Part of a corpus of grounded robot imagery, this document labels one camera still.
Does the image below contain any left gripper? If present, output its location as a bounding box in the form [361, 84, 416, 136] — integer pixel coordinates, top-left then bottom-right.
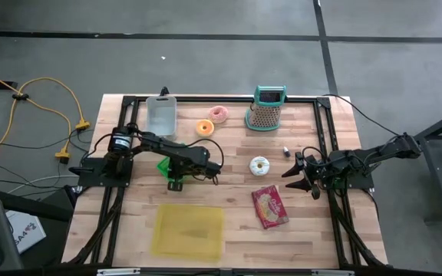
[167, 153, 222, 192]

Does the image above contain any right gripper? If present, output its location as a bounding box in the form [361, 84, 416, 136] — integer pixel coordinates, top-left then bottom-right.
[281, 151, 328, 200]

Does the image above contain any green plastic basket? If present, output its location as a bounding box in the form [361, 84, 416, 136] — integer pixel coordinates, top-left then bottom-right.
[156, 155, 186, 184]

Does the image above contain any orange frosted donut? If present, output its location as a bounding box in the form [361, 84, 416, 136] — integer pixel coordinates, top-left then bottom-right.
[195, 119, 216, 138]

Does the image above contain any red popcorn packet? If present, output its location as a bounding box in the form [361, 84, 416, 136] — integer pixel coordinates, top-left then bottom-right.
[251, 185, 290, 230]

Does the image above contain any white frosted donut blue drizzle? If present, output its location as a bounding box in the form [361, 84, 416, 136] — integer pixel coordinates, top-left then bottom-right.
[249, 156, 271, 177]

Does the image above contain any pink frosted donut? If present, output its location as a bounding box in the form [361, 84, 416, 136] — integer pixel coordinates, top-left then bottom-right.
[208, 105, 229, 124]

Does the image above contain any clear plastic bin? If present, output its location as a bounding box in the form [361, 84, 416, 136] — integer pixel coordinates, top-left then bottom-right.
[145, 95, 178, 140]

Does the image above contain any metal box grater teal trim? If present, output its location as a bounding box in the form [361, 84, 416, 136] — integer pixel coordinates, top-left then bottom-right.
[244, 84, 288, 133]

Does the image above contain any black metal side table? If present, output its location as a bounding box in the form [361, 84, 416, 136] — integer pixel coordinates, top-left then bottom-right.
[412, 105, 442, 223]

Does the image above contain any white printed box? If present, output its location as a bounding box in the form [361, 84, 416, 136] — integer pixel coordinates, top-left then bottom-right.
[5, 209, 48, 255]

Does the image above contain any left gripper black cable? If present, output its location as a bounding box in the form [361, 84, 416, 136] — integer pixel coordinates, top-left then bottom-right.
[184, 137, 226, 186]

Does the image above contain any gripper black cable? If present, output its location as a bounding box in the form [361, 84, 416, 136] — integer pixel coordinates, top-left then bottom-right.
[184, 137, 226, 186]
[301, 146, 324, 164]

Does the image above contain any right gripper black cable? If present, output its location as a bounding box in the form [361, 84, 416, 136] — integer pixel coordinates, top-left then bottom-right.
[301, 146, 324, 164]

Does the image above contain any black aluminium table frame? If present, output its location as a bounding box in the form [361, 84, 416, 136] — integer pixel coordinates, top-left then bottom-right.
[61, 94, 389, 269]

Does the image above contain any right arm long black cable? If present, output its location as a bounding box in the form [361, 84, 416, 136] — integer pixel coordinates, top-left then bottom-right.
[320, 94, 402, 137]

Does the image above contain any silver mounting bracket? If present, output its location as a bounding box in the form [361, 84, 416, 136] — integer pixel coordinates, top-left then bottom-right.
[97, 268, 141, 276]
[312, 269, 355, 276]

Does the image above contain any yellow extension cord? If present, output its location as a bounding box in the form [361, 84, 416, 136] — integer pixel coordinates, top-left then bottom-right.
[0, 76, 91, 176]
[0, 64, 72, 164]

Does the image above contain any white floor cable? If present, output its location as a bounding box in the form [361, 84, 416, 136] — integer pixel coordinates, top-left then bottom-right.
[7, 174, 79, 195]

